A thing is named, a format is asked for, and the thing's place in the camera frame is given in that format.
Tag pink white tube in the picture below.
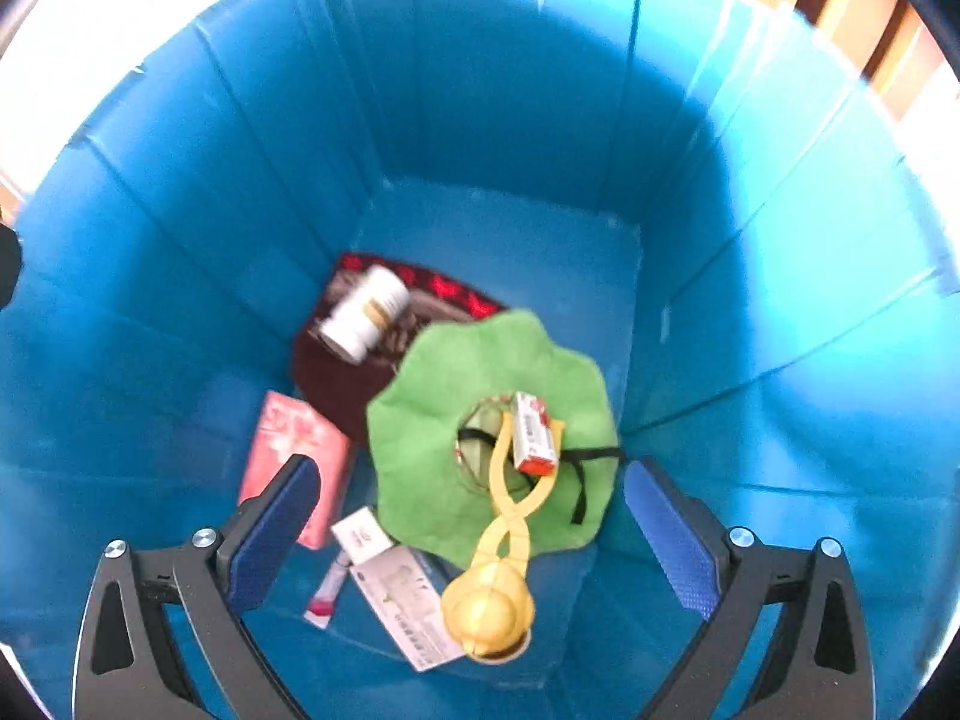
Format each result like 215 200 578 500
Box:
304 551 353 629

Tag white paper card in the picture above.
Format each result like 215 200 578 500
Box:
349 546 467 672

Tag white pill bottle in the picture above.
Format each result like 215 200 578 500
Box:
316 265 412 362

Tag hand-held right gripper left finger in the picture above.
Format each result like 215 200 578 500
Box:
73 454 322 720

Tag green plush leaf hat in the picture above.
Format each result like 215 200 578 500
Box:
366 309 623 569

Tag blue plastic crate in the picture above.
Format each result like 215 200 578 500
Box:
0 0 960 720

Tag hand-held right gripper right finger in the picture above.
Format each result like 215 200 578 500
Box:
622 457 876 720

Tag small white card box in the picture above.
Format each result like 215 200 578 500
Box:
331 506 396 563

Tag pink flower tissue pack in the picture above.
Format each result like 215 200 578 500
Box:
238 390 356 550

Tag yellow plastic ball tongs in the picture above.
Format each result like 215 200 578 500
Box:
441 412 567 665

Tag wooden frame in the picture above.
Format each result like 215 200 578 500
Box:
607 0 946 121

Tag dark red patterned cloth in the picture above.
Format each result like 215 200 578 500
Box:
291 251 505 451

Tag small red white box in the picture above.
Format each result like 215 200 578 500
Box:
510 391 565 476

